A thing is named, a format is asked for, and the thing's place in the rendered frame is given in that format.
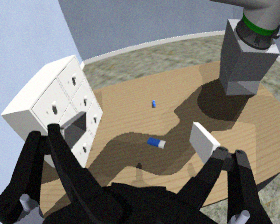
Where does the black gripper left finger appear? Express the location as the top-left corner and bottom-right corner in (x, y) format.
(0, 111), (123, 224)

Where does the white chest of drawers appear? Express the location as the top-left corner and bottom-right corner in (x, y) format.
(1, 55), (103, 141)

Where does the blue and white eraser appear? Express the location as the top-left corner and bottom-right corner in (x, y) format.
(147, 137), (166, 149)

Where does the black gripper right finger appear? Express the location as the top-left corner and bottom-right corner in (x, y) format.
(155, 122), (272, 224)

